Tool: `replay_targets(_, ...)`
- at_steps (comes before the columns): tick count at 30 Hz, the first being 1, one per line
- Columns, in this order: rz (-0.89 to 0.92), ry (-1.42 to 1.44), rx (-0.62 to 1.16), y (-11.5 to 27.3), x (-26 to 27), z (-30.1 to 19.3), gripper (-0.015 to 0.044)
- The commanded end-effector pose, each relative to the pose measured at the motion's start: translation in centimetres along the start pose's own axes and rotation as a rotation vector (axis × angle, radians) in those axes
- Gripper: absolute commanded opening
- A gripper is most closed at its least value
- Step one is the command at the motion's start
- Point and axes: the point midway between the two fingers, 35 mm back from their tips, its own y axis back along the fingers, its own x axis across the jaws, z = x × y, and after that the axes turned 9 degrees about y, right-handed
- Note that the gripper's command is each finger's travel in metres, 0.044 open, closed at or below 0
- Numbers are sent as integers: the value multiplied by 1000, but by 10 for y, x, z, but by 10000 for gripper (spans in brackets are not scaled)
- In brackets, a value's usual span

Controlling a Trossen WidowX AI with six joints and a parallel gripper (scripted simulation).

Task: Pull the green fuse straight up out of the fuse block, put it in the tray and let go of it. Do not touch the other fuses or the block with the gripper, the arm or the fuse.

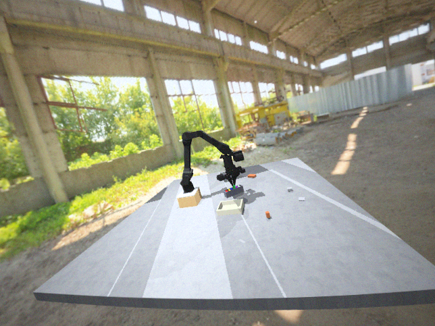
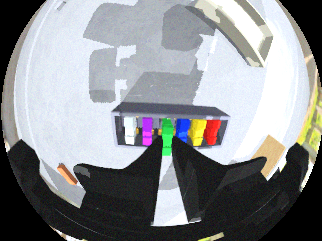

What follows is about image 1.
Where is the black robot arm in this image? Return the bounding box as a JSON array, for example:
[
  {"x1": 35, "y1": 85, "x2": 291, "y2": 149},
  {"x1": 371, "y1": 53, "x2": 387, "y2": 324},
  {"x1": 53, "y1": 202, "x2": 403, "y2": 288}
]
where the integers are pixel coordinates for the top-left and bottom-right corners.
[{"x1": 180, "y1": 130, "x2": 244, "y2": 194}]

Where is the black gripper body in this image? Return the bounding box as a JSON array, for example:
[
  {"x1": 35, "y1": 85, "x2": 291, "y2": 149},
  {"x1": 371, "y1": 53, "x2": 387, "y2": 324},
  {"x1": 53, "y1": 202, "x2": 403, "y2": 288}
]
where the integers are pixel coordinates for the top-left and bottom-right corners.
[{"x1": 216, "y1": 163, "x2": 246, "y2": 181}]

